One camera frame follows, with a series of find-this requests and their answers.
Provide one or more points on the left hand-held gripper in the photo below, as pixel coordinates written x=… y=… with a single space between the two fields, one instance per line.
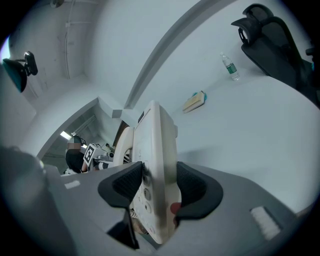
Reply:
x=89 y=153

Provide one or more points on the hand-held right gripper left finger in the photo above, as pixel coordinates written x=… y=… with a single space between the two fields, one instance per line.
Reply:
x=120 y=185

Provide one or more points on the tan hardcover book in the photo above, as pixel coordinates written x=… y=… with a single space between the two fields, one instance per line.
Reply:
x=192 y=103

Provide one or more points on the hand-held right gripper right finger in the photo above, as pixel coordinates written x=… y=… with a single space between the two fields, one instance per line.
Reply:
x=200 y=190

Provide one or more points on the black office chair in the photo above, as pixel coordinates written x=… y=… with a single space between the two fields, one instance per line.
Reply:
x=270 y=55

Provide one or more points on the white table surface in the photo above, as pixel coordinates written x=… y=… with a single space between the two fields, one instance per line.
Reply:
x=250 y=137

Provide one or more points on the ceiling light panel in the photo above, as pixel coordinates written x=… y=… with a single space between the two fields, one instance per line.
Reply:
x=65 y=135

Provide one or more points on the clear water bottle green label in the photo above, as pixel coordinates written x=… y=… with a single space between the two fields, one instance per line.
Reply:
x=231 y=68

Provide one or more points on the black mounted camera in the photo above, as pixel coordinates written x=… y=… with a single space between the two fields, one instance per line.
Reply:
x=17 y=72

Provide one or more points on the teal cloth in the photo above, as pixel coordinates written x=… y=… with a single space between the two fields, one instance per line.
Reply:
x=203 y=96

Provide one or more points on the brown wooden door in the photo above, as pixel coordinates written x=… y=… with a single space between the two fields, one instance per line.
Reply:
x=119 y=132

